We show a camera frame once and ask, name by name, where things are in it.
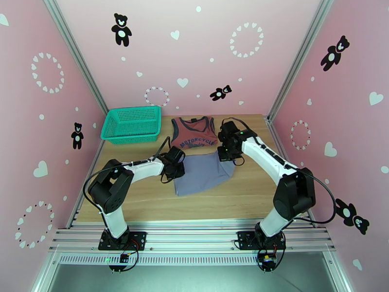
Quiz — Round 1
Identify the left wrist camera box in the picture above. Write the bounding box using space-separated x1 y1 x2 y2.
166 147 186 164

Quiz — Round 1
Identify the teal plastic laundry basket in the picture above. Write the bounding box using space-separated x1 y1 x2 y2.
101 106 162 145

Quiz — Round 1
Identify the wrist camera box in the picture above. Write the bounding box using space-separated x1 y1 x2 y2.
166 147 186 164
219 121 240 136

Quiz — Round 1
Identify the aluminium frame post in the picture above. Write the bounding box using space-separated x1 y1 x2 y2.
267 0 336 122
41 0 114 123

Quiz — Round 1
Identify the perforated metal strip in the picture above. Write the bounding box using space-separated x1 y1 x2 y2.
57 253 329 267

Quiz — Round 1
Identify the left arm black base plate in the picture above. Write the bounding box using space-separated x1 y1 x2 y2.
98 231 147 251

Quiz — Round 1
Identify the rust red tank top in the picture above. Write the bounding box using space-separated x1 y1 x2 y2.
171 116 218 149

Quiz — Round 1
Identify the black double bear wall sticker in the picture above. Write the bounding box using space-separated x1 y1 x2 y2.
333 198 371 236

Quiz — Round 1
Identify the aluminium mounting rail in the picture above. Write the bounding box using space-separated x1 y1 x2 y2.
48 219 337 254

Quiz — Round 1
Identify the black yellow connector module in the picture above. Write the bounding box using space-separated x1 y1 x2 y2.
258 254 278 272

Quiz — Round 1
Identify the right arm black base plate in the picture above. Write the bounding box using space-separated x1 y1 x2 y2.
237 231 287 251

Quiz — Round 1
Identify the grey blue garment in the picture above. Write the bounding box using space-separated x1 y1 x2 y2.
174 152 235 197

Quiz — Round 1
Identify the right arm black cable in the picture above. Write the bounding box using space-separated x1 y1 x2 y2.
222 117 336 225

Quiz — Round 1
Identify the black base power cable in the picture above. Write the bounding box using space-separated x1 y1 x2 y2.
108 239 141 274
256 235 288 274

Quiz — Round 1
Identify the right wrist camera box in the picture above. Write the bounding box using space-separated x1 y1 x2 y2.
219 121 240 136

